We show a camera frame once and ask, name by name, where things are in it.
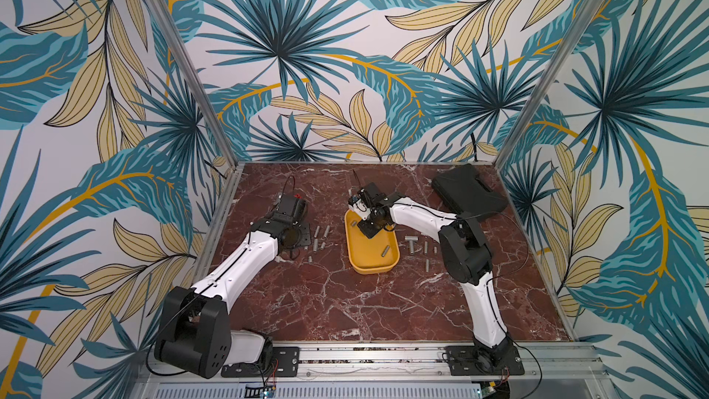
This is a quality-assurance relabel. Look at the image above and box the yellow plastic storage tray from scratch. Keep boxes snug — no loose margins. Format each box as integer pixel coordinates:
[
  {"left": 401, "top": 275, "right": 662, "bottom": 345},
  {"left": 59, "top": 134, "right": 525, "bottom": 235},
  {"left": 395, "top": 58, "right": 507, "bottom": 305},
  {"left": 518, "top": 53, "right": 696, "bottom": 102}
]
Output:
[{"left": 345, "top": 211, "right": 401, "bottom": 274}]

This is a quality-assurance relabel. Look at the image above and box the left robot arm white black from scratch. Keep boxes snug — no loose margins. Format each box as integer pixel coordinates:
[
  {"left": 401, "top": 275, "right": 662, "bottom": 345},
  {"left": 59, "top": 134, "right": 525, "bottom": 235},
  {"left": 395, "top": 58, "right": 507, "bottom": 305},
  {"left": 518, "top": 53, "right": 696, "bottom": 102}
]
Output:
[{"left": 153, "top": 195, "right": 310, "bottom": 379}]

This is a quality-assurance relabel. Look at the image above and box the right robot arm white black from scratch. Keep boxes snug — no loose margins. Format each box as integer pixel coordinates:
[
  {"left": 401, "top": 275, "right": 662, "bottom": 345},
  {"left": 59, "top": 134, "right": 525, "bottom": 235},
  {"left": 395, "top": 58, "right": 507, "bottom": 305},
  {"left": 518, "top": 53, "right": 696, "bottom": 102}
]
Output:
[{"left": 348, "top": 183, "right": 515, "bottom": 372}]

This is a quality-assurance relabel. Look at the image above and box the black tool case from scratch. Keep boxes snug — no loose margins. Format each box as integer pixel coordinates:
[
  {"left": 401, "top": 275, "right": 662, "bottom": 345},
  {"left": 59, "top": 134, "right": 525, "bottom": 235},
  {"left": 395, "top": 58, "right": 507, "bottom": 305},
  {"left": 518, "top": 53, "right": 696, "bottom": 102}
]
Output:
[{"left": 432, "top": 164, "right": 508, "bottom": 222}]

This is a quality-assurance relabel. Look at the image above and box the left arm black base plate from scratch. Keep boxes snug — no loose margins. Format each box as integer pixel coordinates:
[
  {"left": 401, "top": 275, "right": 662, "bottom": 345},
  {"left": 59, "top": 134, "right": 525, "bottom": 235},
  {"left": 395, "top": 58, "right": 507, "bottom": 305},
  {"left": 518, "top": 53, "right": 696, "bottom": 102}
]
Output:
[{"left": 221, "top": 345, "right": 300, "bottom": 378}]

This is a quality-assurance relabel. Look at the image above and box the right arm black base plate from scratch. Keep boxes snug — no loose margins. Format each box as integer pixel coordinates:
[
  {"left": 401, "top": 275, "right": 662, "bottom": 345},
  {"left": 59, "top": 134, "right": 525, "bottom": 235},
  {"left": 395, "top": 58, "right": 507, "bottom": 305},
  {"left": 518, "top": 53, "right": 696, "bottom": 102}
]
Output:
[{"left": 443, "top": 345, "right": 525, "bottom": 378}]

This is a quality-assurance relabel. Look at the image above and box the aluminium frame post left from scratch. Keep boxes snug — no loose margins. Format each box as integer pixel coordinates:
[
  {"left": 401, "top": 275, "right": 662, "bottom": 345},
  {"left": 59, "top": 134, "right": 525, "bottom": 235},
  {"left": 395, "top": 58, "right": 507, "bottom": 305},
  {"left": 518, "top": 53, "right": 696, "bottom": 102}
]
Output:
[{"left": 145, "top": 0, "right": 238, "bottom": 169}]

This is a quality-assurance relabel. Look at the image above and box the aluminium frame post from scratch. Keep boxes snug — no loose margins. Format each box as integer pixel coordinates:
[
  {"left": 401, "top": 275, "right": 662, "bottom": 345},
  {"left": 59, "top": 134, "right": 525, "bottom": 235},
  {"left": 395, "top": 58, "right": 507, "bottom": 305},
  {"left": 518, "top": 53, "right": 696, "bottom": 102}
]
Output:
[
  {"left": 145, "top": 0, "right": 238, "bottom": 169},
  {"left": 494, "top": 0, "right": 604, "bottom": 171}
]

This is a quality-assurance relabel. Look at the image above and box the aluminium front rail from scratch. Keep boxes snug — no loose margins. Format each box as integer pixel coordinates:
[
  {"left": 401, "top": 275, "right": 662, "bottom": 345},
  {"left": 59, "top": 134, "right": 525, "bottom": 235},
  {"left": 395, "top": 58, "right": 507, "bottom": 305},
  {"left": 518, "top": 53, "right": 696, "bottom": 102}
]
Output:
[{"left": 130, "top": 341, "right": 619, "bottom": 398}]

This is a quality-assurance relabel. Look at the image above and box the aluminium frame post right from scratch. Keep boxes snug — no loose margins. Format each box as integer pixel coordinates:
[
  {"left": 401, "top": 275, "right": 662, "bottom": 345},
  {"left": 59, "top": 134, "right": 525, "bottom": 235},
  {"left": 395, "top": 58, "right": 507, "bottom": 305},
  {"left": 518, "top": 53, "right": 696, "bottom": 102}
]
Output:
[{"left": 494, "top": 0, "right": 604, "bottom": 171}]

